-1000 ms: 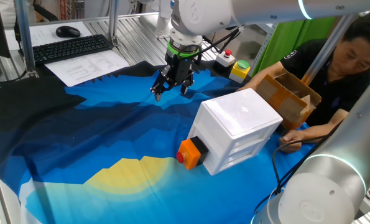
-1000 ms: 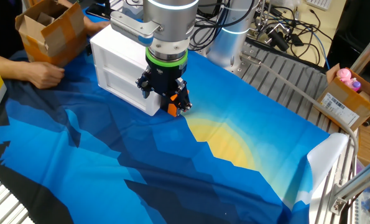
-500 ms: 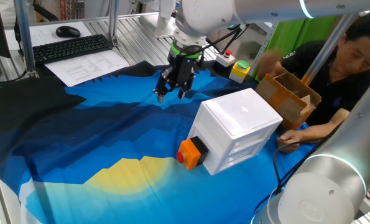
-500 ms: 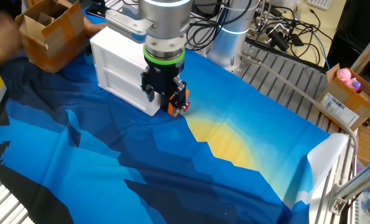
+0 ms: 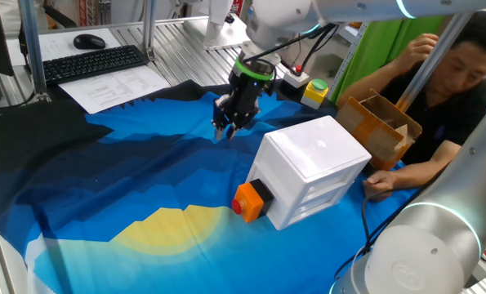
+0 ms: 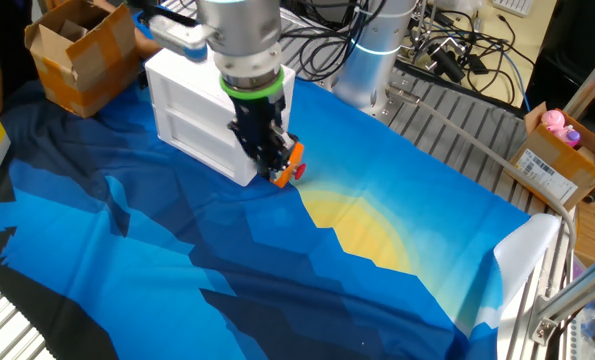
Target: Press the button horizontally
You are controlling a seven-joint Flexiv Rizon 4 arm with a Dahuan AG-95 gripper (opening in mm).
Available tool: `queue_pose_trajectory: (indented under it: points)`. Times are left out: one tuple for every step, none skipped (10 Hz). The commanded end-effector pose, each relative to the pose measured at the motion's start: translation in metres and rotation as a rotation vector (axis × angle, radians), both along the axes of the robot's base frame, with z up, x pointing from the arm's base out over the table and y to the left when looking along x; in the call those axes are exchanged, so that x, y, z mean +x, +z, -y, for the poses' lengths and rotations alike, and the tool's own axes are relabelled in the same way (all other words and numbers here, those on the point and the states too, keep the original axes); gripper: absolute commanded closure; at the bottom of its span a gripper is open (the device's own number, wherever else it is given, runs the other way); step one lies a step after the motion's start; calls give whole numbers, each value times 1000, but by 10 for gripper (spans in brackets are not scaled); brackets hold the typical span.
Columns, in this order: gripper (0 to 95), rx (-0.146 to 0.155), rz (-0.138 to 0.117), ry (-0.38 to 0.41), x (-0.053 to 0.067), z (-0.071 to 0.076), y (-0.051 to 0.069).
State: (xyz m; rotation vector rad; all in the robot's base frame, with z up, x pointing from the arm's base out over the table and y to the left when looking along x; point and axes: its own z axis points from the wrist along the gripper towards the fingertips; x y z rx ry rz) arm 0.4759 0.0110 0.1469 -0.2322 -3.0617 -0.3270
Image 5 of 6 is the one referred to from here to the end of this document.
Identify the person's right hand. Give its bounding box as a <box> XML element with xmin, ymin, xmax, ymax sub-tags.
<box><xmin>404</xmin><ymin>33</ymin><xmax>439</xmax><ymax>69</ymax></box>

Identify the person's left hand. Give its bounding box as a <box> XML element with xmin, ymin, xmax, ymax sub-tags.
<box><xmin>362</xmin><ymin>170</ymin><xmax>395</xmax><ymax>202</ymax></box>

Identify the black wrist cable bundle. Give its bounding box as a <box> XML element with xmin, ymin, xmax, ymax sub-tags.
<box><xmin>242</xmin><ymin>22</ymin><xmax>340</xmax><ymax>78</ymax></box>

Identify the black computer mouse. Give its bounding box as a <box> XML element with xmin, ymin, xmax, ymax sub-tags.
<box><xmin>73</xmin><ymin>33</ymin><xmax>107</xmax><ymax>51</ymax></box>

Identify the orange box with red button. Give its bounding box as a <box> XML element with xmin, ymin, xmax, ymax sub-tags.
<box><xmin>230</xmin><ymin>178</ymin><xmax>274</xmax><ymax>224</ymax></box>

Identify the yellow box with green button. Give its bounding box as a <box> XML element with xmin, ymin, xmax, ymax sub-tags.
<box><xmin>300</xmin><ymin>78</ymin><xmax>330</xmax><ymax>110</ymax></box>

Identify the white perforated shelf upright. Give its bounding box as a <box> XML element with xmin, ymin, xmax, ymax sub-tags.
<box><xmin>328</xmin><ymin>22</ymin><xmax>370</xmax><ymax>89</ymax></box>

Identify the printed white paper sheet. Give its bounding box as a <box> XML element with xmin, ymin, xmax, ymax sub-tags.
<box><xmin>58</xmin><ymin>65</ymin><xmax>172</xmax><ymax>115</ymax></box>
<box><xmin>5</xmin><ymin>27</ymin><xmax>122</xmax><ymax>67</ymax></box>

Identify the open taped cardboard box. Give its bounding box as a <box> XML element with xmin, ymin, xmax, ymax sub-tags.
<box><xmin>335</xmin><ymin>88</ymin><xmax>423</xmax><ymax>172</ymax></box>

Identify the black computer keyboard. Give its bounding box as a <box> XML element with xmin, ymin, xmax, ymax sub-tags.
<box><xmin>24</xmin><ymin>44</ymin><xmax>149</xmax><ymax>86</ymax></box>

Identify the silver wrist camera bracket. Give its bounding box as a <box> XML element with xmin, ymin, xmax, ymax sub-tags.
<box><xmin>214</xmin><ymin>93</ymin><xmax>231</xmax><ymax>110</ymax></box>

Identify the man in black shirt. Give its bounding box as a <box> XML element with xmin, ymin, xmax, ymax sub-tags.
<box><xmin>379</xmin><ymin>10</ymin><xmax>486</xmax><ymax>167</ymax></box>

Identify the aluminium frame post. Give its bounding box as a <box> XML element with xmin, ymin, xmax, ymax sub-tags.
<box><xmin>141</xmin><ymin>0</ymin><xmax>158</xmax><ymax>61</ymax></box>
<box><xmin>17</xmin><ymin>0</ymin><xmax>51</xmax><ymax>103</ymax></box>
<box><xmin>395</xmin><ymin>11</ymin><xmax>475</xmax><ymax>114</ymax></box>

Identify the green fabric curtain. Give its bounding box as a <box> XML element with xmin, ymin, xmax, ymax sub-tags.
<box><xmin>330</xmin><ymin>15</ymin><xmax>446</xmax><ymax>105</ymax></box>

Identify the person's right forearm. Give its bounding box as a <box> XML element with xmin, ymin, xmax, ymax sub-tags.
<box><xmin>336</xmin><ymin>52</ymin><xmax>415</xmax><ymax>108</ymax></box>

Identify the white box with red button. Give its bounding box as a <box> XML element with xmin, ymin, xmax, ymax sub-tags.
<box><xmin>282</xmin><ymin>64</ymin><xmax>310</xmax><ymax>89</ymax></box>

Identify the blue mountain print cloth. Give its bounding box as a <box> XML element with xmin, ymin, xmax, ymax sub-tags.
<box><xmin>0</xmin><ymin>79</ymin><xmax>421</xmax><ymax>294</ymax></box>

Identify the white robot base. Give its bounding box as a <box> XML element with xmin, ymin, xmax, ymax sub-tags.
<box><xmin>181</xmin><ymin>0</ymin><xmax>252</xmax><ymax>51</ymax></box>

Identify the aluminium frame rail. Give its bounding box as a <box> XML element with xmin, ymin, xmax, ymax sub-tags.
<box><xmin>38</xmin><ymin>15</ymin><xmax>211</xmax><ymax>36</ymax></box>

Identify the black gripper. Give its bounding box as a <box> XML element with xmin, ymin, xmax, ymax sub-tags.
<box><xmin>212</xmin><ymin>71</ymin><xmax>276</xmax><ymax>142</ymax></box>

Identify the person's left forearm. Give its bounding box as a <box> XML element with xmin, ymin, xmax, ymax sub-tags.
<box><xmin>389</xmin><ymin>138</ymin><xmax>463</xmax><ymax>193</ymax></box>

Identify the white plastic drawer cabinet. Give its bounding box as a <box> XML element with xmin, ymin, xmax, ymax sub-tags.
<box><xmin>244</xmin><ymin>115</ymin><xmax>372</xmax><ymax>231</ymax></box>

